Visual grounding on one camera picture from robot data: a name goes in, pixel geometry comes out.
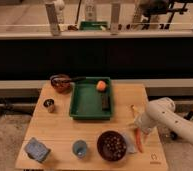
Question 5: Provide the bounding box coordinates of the small metal cup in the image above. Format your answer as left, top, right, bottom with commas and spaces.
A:
43, 99, 55, 113

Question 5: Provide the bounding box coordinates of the dark rectangular block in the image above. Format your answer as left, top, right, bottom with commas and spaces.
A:
101, 93, 110, 110

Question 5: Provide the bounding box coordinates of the green plastic tray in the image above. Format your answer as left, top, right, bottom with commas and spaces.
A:
69, 77, 114, 120

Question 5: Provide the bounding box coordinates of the orange round fruit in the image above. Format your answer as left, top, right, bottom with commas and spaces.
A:
96, 80, 106, 91

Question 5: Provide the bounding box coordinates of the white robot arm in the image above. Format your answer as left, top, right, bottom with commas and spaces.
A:
134, 97, 193, 145

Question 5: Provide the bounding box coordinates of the brown pan with handle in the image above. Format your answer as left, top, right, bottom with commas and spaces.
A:
50, 74, 85, 93

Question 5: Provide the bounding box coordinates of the far green tray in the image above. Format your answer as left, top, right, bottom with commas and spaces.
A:
79, 21, 108, 31

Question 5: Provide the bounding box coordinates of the dark bowl with beans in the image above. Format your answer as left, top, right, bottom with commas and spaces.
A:
97, 131, 127, 162

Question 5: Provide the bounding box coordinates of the blue ceramic cup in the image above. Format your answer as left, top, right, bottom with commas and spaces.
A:
72, 140, 88, 158

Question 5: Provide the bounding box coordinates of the person in background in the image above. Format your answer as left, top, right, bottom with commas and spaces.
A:
131, 0, 171, 29

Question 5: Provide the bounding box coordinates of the blue sponge block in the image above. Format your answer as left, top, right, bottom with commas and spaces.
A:
24, 137, 51, 163

